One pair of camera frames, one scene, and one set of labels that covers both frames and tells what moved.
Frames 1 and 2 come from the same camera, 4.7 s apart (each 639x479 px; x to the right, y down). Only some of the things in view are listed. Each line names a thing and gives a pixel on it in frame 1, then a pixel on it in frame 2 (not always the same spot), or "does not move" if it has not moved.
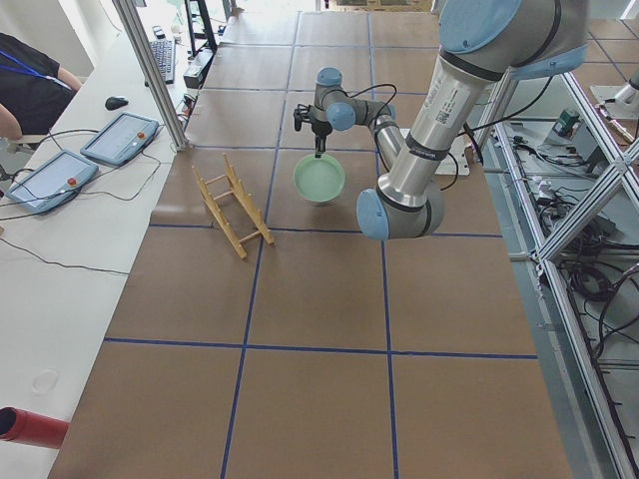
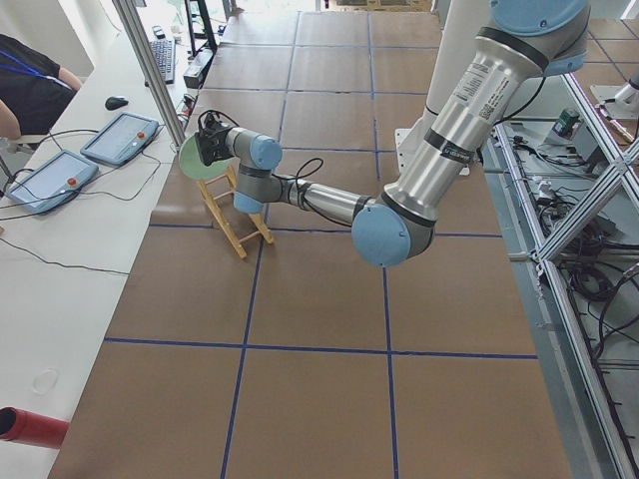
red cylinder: x=22 y=426 does not move
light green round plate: x=319 y=180 -> x=194 y=167
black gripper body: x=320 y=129 -> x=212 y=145
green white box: x=567 y=124 does not move
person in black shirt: x=34 y=89 does not move
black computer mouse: x=115 y=102 does not move
